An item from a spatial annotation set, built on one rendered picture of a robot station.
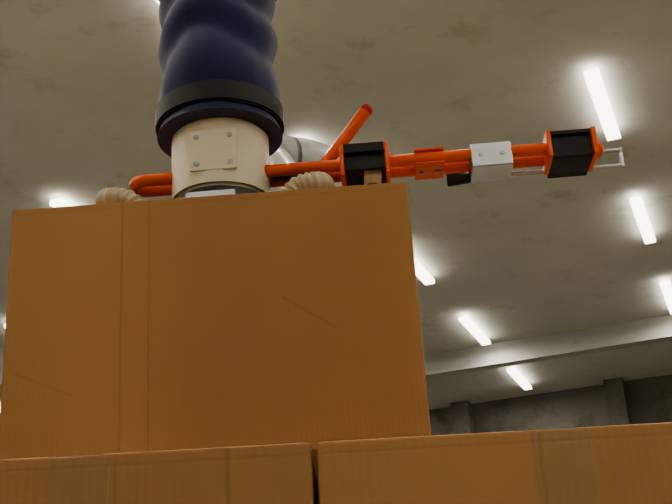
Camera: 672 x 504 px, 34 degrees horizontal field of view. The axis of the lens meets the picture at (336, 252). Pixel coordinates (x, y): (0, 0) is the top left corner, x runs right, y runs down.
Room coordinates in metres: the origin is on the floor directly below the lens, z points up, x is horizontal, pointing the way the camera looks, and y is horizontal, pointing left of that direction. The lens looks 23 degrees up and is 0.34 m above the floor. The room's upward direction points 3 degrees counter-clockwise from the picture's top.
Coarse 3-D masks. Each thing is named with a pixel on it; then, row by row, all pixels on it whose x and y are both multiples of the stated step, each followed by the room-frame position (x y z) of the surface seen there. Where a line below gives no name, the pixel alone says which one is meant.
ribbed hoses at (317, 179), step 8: (304, 176) 1.57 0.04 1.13; (312, 176) 1.57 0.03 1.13; (320, 176) 1.57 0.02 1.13; (328, 176) 1.58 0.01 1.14; (288, 184) 1.56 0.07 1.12; (296, 184) 1.56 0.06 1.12; (304, 184) 1.56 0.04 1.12; (312, 184) 1.57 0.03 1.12; (320, 184) 1.57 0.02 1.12; (328, 184) 1.59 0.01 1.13; (104, 192) 1.58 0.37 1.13; (112, 192) 1.57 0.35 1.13; (120, 192) 1.57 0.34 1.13; (128, 192) 1.57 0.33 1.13; (96, 200) 1.60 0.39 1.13; (104, 200) 1.58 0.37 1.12; (112, 200) 1.58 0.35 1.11; (120, 200) 1.58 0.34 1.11; (128, 200) 1.57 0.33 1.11; (136, 200) 1.58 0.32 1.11; (144, 200) 1.59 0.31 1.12
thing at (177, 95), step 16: (208, 80) 1.57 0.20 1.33; (224, 80) 1.58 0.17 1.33; (176, 96) 1.59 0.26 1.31; (192, 96) 1.58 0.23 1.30; (208, 96) 1.57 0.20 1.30; (224, 96) 1.58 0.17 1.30; (240, 96) 1.58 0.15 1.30; (256, 96) 1.60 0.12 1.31; (272, 96) 1.63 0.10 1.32; (160, 112) 1.63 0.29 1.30; (272, 112) 1.63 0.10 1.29
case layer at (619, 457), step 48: (528, 432) 0.88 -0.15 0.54; (576, 432) 0.88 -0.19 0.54; (624, 432) 0.88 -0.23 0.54; (0, 480) 0.89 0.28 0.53; (48, 480) 0.89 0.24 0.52; (96, 480) 0.89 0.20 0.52; (144, 480) 0.89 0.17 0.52; (192, 480) 0.89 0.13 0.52; (240, 480) 0.88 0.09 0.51; (288, 480) 0.88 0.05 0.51; (336, 480) 0.88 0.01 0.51; (384, 480) 0.88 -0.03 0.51; (432, 480) 0.88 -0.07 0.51; (480, 480) 0.88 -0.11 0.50; (528, 480) 0.88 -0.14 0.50; (576, 480) 0.88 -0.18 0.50; (624, 480) 0.88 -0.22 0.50
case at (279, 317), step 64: (320, 192) 1.48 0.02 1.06; (384, 192) 1.47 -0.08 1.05; (64, 256) 1.48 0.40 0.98; (128, 256) 1.48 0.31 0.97; (192, 256) 1.48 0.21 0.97; (256, 256) 1.48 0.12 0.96; (320, 256) 1.48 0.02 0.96; (384, 256) 1.48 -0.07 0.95; (64, 320) 1.48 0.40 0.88; (128, 320) 1.48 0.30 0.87; (192, 320) 1.48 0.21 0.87; (256, 320) 1.48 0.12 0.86; (320, 320) 1.48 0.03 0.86; (384, 320) 1.48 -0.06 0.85; (64, 384) 1.48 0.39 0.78; (128, 384) 1.48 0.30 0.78; (192, 384) 1.48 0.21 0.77; (256, 384) 1.48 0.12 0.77; (320, 384) 1.48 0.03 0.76; (384, 384) 1.48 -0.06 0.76; (0, 448) 1.49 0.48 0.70; (64, 448) 1.48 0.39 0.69; (128, 448) 1.48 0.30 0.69; (192, 448) 1.48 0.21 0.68
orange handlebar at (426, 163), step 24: (528, 144) 1.64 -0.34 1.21; (600, 144) 1.64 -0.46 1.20; (264, 168) 1.65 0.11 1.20; (288, 168) 1.65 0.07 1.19; (312, 168) 1.65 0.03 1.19; (336, 168) 1.65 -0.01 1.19; (408, 168) 1.68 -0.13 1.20; (432, 168) 1.66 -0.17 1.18; (456, 168) 1.68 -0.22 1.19; (144, 192) 1.70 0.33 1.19; (168, 192) 1.70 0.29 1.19
